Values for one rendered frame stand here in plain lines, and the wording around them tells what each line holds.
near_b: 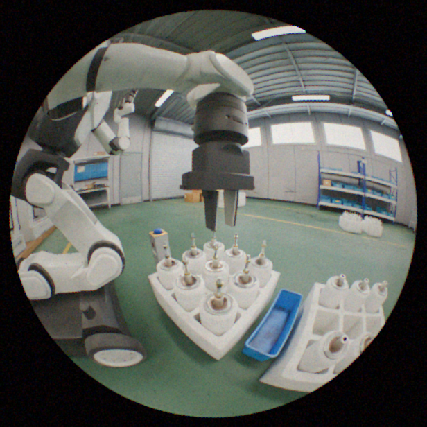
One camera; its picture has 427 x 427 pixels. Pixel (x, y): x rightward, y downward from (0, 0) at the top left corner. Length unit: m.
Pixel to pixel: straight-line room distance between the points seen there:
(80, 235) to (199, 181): 0.40
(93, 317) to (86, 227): 0.26
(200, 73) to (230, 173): 0.15
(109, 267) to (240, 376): 0.54
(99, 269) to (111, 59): 0.45
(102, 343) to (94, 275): 0.21
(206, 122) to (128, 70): 0.13
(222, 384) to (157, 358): 0.23
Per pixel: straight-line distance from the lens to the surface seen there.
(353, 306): 0.55
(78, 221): 0.45
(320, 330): 0.59
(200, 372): 0.52
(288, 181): 5.37
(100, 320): 0.43
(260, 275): 0.46
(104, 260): 0.42
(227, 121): 0.18
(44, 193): 0.46
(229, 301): 0.33
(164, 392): 0.54
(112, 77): 0.18
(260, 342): 0.56
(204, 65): 0.20
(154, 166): 5.55
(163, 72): 0.18
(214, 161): 0.16
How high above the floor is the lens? 0.51
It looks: 12 degrees down
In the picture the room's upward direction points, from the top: straight up
